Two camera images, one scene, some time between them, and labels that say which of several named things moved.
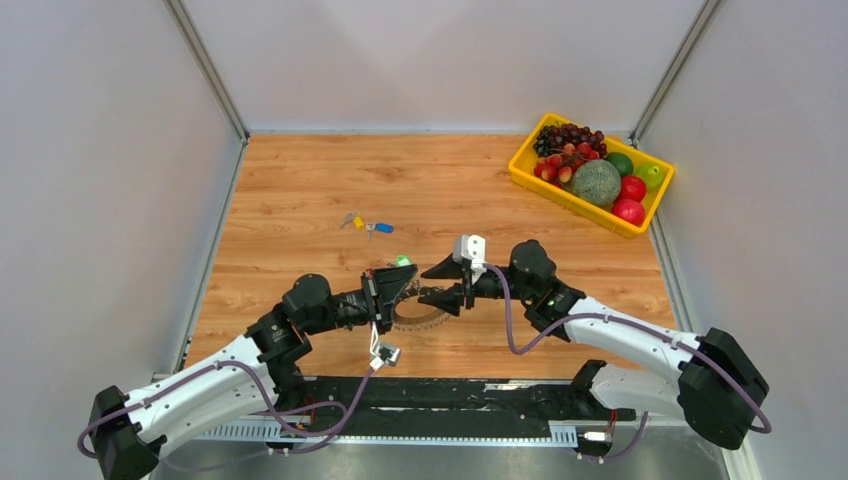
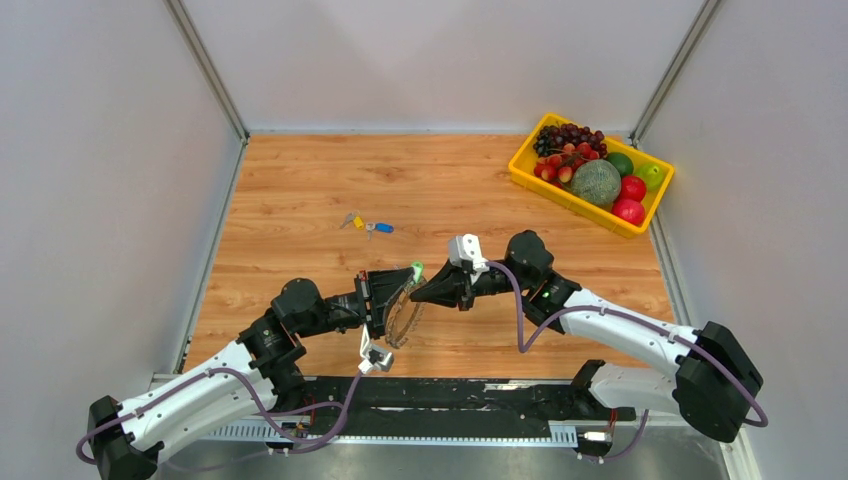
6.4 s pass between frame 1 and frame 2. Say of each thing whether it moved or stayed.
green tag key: moved
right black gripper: stayed
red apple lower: stayed
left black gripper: stayed
